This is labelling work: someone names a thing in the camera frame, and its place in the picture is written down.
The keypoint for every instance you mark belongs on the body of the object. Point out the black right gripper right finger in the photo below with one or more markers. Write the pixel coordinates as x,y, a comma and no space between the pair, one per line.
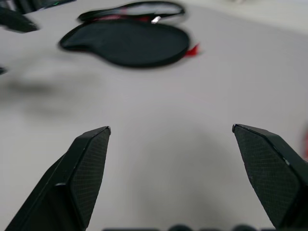
272,173

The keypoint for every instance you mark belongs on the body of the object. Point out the red and black paddle case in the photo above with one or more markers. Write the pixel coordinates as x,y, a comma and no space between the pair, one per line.
125,43

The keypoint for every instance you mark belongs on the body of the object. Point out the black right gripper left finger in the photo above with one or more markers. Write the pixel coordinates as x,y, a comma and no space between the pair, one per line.
72,183

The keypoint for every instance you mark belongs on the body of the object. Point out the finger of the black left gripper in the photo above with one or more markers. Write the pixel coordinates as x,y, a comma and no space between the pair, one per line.
2,70
16,21

